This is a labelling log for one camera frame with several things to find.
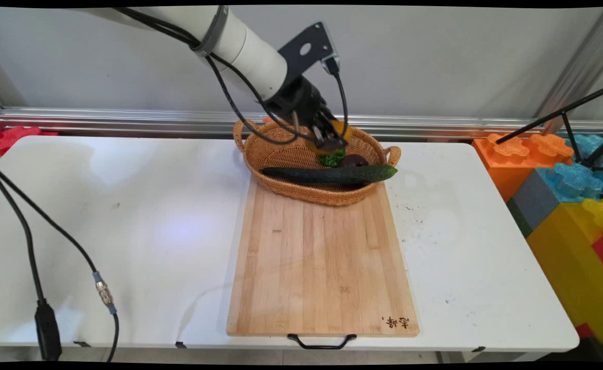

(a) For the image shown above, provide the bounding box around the red foam puzzle piece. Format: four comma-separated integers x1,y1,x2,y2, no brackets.
0,125,59,158

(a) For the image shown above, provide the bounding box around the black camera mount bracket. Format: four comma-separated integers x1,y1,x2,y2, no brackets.
277,22,334,76

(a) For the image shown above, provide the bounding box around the blue foam block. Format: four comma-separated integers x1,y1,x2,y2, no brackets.
535,134,603,206

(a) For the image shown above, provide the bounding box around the grey foam block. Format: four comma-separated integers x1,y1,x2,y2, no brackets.
507,169,560,238

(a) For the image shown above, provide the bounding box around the wooden cutting board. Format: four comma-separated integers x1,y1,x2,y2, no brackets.
226,177,420,338

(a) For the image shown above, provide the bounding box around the black tripod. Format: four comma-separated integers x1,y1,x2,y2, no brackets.
496,82,603,173

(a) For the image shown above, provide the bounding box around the thin cable with metal connector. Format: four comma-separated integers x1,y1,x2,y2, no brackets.
0,167,120,363

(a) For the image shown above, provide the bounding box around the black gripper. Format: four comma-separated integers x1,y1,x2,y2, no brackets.
265,75,349,151

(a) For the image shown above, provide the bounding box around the aluminium rail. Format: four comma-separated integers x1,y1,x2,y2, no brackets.
0,106,603,139

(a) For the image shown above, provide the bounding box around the green leafy toy vegetable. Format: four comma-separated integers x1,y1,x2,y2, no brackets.
318,148,346,168

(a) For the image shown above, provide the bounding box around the orange toy vegetable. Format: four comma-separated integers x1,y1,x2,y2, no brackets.
306,120,354,156

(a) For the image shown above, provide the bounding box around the orange foam block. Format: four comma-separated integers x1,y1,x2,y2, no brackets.
472,133,575,204

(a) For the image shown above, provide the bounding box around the thick black cable with box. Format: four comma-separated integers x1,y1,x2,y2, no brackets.
0,163,64,361

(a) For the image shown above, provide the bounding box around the black camera cable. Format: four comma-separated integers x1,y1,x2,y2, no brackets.
332,72,349,140

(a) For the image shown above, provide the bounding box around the black cutting board handle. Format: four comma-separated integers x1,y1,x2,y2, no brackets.
287,334,357,350

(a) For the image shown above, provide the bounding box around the woven wicker basket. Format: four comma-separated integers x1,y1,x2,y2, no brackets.
233,119,402,207

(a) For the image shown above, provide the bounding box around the green cucumber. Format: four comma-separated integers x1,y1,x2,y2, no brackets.
261,164,399,186

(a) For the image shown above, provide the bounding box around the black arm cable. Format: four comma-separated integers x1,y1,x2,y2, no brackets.
112,7,316,145

